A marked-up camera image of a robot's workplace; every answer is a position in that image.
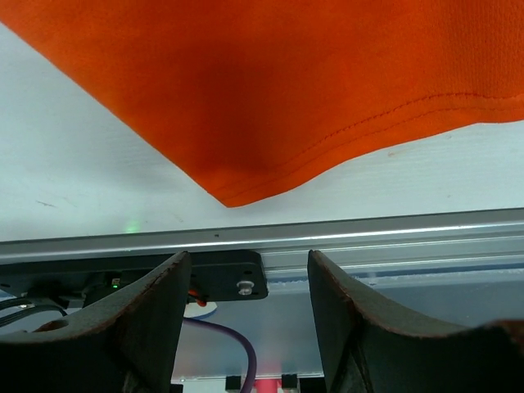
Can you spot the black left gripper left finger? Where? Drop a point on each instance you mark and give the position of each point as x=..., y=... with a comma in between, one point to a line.
x=124, y=342

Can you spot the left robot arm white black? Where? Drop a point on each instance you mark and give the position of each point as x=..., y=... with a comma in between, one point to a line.
x=229, y=278

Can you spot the aluminium mounting rail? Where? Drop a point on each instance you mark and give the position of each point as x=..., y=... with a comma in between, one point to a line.
x=416, y=239

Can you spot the orange t shirt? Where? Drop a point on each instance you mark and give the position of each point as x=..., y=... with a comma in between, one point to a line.
x=253, y=98

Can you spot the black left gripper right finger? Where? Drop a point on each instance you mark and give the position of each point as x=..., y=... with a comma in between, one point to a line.
x=370, y=343

